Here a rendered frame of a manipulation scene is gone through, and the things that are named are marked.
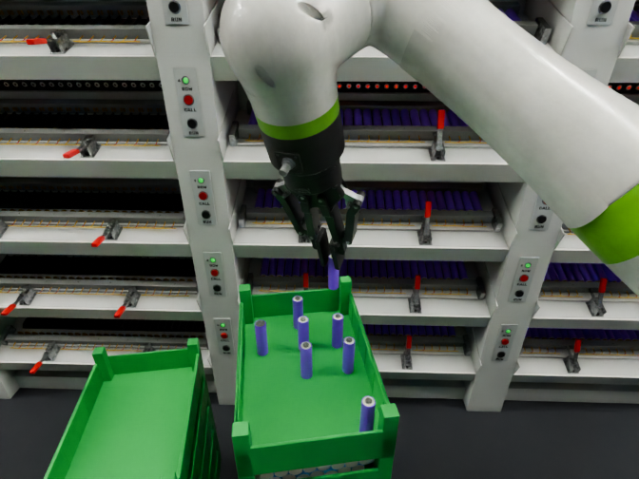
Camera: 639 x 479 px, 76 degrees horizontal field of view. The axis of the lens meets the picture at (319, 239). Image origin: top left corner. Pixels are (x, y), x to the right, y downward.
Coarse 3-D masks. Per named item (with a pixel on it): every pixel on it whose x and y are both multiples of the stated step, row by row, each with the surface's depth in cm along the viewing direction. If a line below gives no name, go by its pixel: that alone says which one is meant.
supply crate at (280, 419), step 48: (240, 288) 72; (240, 336) 65; (288, 336) 72; (240, 384) 57; (288, 384) 63; (336, 384) 63; (240, 432) 48; (288, 432) 56; (336, 432) 56; (384, 432) 51
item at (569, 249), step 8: (560, 232) 86; (560, 240) 87; (568, 240) 91; (576, 240) 91; (560, 248) 89; (568, 248) 89; (576, 248) 89; (584, 248) 89; (552, 256) 91; (560, 256) 90; (568, 256) 90; (576, 256) 90; (584, 256) 90; (592, 256) 90
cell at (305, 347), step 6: (306, 342) 62; (300, 348) 61; (306, 348) 61; (300, 354) 62; (306, 354) 61; (300, 360) 63; (306, 360) 62; (300, 366) 63; (306, 366) 62; (300, 372) 64; (306, 372) 63; (306, 378) 64
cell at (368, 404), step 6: (366, 396) 54; (366, 402) 53; (372, 402) 53; (366, 408) 52; (372, 408) 52; (360, 414) 54; (366, 414) 53; (372, 414) 53; (360, 420) 54; (366, 420) 53; (372, 420) 54; (360, 426) 55; (366, 426) 54; (372, 426) 54
